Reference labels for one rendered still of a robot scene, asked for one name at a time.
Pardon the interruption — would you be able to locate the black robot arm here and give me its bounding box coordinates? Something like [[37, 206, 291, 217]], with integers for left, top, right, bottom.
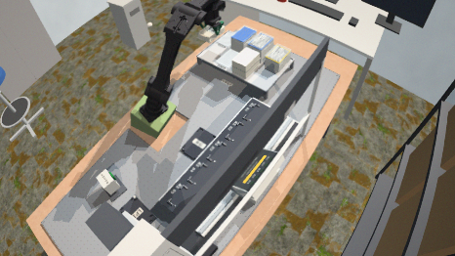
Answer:
[[139, 0, 226, 123]]

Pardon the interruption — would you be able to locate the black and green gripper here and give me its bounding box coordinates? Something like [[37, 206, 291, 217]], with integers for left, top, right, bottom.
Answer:
[[200, 8, 224, 35]]

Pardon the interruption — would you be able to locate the dark grey regrip nest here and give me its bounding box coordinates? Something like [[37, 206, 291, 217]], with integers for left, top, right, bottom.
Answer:
[[181, 127, 217, 160]]

